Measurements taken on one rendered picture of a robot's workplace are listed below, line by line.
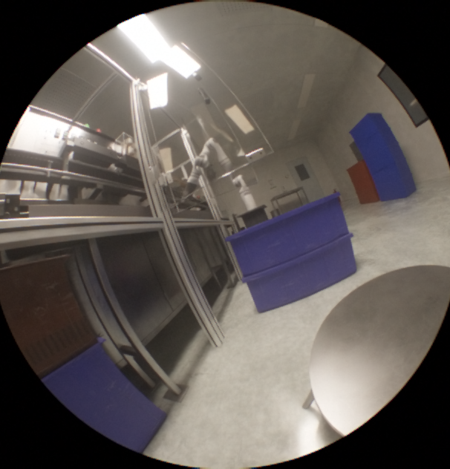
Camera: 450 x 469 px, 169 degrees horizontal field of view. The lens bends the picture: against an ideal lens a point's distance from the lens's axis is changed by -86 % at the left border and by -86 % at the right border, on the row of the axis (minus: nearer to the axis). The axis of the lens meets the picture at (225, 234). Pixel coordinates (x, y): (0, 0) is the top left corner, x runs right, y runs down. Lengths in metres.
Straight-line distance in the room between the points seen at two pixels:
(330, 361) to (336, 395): 0.05
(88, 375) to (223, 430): 0.34
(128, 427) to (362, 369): 0.49
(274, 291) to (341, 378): 0.62
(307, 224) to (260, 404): 0.70
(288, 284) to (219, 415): 0.61
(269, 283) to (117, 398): 0.73
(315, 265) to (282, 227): 0.25
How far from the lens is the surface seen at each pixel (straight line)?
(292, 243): 0.71
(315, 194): 5.99
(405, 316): 0.27
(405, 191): 2.59
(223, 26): 2.48
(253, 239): 0.69
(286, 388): 0.50
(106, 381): 0.45
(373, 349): 0.23
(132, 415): 0.51
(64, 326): 0.40
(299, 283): 0.77
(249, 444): 0.46
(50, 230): 0.35
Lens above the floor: 0.44
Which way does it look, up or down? 1 degrees up
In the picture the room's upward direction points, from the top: 22 degrees counter-clockwise
